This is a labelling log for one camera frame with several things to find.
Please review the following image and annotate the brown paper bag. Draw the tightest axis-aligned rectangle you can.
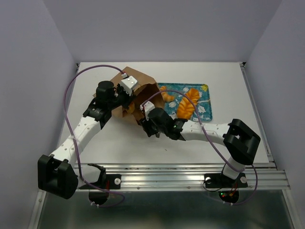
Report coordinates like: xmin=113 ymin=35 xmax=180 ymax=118
xmin=92 ymin=66 xmax=165 ymax=126

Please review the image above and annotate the small fake bread roll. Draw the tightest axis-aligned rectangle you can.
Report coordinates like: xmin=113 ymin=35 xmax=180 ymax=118
xmin=124 ymin=102 xmax=135 ymax=114

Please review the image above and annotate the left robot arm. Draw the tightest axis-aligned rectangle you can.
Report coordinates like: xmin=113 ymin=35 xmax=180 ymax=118
xmin=38 ymin=77 xmax=137 ymax=199

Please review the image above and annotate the orange braided fake bread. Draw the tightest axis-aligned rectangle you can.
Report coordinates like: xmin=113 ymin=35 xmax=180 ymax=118
xmin=177 ymin=88 xmax=200 ymax=120

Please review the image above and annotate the fake croissant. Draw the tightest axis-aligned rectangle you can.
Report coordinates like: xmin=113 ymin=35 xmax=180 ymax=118
xmin=160 ymin=86 xmax=175 ymax=103

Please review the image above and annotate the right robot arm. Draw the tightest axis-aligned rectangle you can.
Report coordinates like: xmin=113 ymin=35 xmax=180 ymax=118
xmin=140 ymin=106 xmax=261 ymax=189

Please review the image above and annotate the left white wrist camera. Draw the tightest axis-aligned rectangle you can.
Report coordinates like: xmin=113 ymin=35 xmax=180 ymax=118
xmin=120 ymin=73 xmax=138 ymax=96

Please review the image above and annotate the aluminium mounting rail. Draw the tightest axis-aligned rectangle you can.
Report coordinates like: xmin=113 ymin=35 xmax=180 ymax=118
xmin=38 ymin=163 xmax=291 ymax=191

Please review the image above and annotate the teal floral tray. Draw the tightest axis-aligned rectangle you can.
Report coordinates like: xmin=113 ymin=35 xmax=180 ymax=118
xmin=158 ymin=83 xmax=213 ymax=122

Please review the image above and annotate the purple cable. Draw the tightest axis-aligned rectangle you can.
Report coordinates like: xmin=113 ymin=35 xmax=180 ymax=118
xmin=142 ymin=90 xmax=259 ymax=207
xmin=64 ymin=64 xmax=126 ymax=208

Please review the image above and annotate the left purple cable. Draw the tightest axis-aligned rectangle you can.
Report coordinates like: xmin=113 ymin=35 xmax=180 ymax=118
xmin=64 ymin=64 xmax=126 ymax=208

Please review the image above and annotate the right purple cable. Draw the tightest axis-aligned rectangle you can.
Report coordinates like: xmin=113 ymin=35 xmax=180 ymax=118
xmin=142 ymin=90 xmax=259 ymax=207

